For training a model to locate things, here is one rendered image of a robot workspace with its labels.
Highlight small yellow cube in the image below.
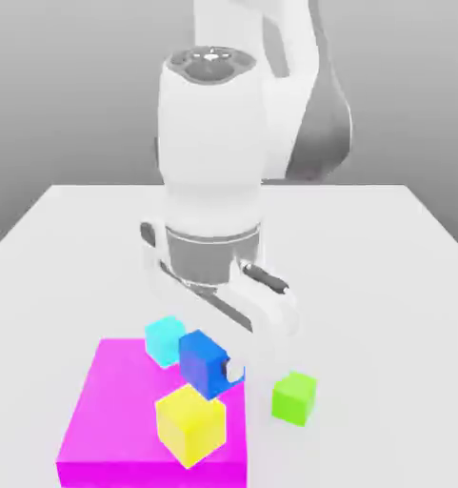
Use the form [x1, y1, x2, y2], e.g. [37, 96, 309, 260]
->
[154, 382, 228, 470]

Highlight large magenta box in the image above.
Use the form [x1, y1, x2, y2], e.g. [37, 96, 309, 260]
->
[55, 337, 249, 488]

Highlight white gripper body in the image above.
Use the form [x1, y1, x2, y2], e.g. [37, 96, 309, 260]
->
[149, 257, 303, 344]

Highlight small green cube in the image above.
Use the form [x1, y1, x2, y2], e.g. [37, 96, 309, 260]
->
[270, 371, 318, 427]

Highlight small cyan cube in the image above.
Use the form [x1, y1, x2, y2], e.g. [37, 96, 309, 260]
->
[144, 315, 187, 370]

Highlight small blue cube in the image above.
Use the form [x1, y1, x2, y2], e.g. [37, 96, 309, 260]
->
[177, 329, 247, 401]

